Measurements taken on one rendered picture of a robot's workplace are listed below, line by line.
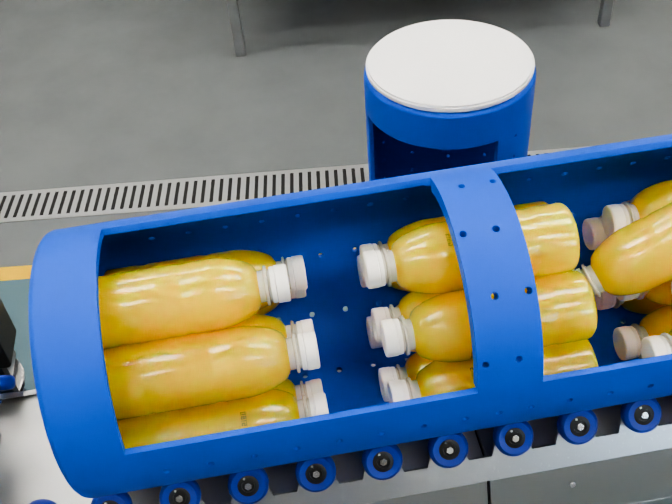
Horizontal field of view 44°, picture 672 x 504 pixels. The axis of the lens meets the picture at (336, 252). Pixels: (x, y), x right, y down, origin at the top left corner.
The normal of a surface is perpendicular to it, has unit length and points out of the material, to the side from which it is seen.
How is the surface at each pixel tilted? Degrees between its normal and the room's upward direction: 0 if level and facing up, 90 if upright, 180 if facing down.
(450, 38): 0
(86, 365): 45
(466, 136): 90
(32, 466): 0
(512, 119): 90
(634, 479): 70
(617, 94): 0
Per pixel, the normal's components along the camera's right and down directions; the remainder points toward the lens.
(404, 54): -0.07, -0.72
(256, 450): 0.15, 0.72
